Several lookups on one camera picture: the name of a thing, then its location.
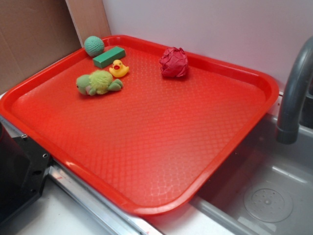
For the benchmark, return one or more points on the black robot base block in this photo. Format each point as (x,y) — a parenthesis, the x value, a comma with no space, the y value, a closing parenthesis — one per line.
(23,169)

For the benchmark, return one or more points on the red plastic tray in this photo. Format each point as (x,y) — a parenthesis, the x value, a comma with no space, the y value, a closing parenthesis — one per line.
(149,147)

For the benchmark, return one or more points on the crumpled red paper ball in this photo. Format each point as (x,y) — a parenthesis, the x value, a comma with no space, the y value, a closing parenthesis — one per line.
(174,62)

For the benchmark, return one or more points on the yellow rubber duck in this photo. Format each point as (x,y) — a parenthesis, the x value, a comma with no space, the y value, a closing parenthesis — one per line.
(118,69)

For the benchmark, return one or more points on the green plush turtle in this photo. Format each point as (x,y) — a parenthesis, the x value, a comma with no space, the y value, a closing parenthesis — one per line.
(99,82)

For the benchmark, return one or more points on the green rectangular block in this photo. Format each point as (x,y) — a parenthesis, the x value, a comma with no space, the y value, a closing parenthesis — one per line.
(108,57)

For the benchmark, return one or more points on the teal textured ball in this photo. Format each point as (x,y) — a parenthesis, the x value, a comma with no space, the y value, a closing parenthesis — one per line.
(94,46)

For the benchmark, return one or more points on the light wooden board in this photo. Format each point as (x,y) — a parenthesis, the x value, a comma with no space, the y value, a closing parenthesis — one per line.
(89,18)

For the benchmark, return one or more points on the grey plastic sink basin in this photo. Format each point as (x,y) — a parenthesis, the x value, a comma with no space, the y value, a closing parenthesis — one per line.
(259,158)

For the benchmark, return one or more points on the round sink drain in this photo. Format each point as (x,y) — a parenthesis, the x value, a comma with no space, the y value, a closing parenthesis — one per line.
(268,203)

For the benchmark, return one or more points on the grey sink faucet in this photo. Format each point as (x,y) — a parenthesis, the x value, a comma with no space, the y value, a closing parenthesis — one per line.
(297,102)

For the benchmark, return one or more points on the brown cardboard panel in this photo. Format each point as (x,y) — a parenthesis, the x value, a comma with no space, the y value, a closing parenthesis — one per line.
(34,34)

